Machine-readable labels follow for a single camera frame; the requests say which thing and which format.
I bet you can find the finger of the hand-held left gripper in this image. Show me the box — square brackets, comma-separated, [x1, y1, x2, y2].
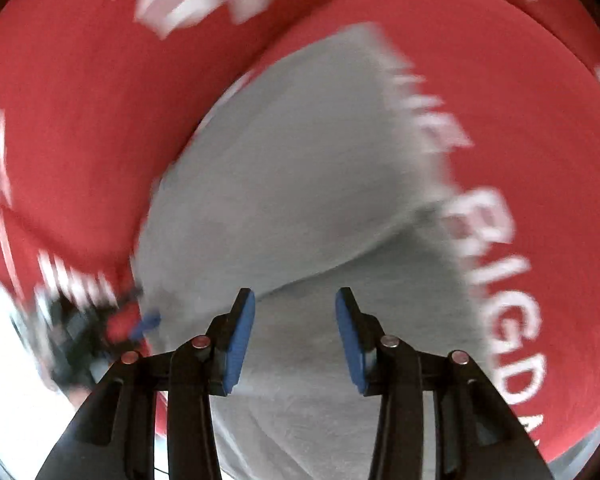
[130, 309, 163, 342]

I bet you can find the grey knit cloth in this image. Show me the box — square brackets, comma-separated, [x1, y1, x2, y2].
[130, 22, 501, 480]

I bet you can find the red printed sofa cover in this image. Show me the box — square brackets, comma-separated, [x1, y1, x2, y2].
[0, 0, 600, 466]

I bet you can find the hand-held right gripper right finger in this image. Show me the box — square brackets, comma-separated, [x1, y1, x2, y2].
[335, 287, 556, 480]

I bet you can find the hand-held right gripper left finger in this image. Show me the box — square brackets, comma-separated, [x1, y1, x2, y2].
[35, 287, 257, 480]

